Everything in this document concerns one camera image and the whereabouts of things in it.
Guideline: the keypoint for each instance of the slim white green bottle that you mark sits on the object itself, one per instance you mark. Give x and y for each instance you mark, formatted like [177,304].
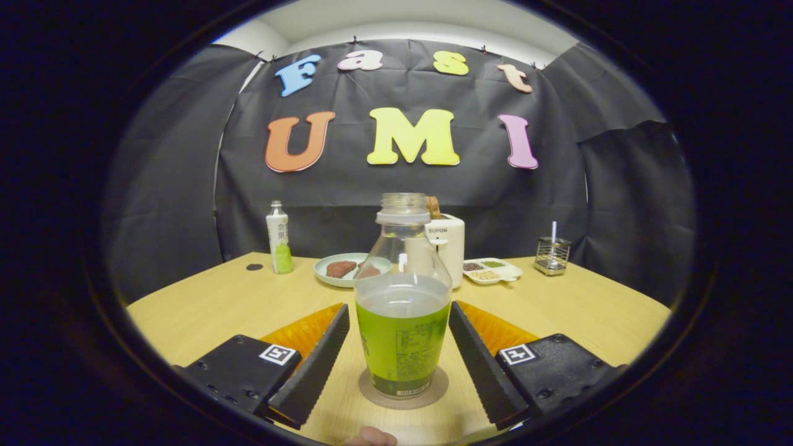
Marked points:
[280,241]

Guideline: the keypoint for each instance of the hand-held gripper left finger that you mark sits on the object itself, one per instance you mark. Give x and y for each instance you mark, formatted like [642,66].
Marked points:
[313,371]

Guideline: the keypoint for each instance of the pale green plate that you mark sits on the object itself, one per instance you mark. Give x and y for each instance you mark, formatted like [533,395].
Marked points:
[337,283]

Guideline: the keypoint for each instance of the brown toast slice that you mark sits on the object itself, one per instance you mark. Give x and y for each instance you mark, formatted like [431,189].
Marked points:
[433,207]

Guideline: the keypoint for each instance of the brown round coaster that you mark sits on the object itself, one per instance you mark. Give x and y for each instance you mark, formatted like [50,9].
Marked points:
[403,404]

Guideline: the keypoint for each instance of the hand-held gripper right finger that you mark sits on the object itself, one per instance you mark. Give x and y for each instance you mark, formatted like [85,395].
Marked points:
[483,371]

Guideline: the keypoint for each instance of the brown meat piece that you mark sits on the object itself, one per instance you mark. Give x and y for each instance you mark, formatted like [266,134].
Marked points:
[361,268]
[341,269]

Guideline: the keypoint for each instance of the white toaster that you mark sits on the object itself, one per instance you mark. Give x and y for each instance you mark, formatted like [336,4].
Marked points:
[449,248]

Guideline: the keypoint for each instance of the wooden table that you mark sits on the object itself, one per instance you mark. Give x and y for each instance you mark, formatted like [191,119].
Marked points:
[217,310]

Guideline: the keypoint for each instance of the white divided snack dish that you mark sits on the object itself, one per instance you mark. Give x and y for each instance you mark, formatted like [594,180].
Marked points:
[495,272]

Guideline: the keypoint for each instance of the clear juice bottle green label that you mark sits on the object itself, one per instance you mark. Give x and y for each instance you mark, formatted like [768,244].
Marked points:
[403,347]

